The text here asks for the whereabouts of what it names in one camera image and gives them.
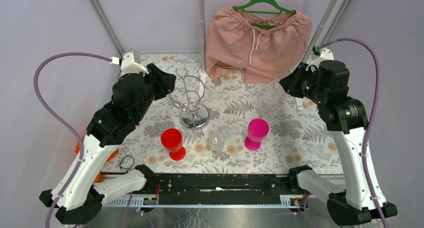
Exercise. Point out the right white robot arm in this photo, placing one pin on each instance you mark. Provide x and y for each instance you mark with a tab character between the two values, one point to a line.
361	199

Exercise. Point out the clear wine glass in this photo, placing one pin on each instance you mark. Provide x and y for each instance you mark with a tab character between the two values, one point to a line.
216	140

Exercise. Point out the red plastic wine glass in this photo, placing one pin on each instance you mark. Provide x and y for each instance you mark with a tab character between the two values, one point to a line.
172	140

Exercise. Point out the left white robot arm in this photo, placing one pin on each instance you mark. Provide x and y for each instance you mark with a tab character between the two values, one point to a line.
77	198

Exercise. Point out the pink drawstring shorts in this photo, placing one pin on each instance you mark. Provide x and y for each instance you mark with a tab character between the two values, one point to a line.
264	49

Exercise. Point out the orange cloth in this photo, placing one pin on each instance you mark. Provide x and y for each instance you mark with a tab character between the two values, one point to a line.
111	155

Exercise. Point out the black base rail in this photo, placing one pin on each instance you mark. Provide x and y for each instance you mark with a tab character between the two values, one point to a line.
220	189

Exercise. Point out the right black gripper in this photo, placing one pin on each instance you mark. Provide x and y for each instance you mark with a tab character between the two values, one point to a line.
290	82

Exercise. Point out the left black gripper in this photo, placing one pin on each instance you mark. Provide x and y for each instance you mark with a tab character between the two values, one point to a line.
159	81

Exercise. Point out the pink plastic wine glass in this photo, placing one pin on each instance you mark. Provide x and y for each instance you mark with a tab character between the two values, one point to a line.
257	131

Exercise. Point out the floral table mat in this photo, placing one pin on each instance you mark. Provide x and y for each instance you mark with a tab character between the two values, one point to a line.
295	138

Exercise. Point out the chrome wire glass rack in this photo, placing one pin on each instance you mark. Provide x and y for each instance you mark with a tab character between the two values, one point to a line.
188	94

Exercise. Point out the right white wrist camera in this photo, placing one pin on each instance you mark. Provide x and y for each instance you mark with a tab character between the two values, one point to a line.
322	54

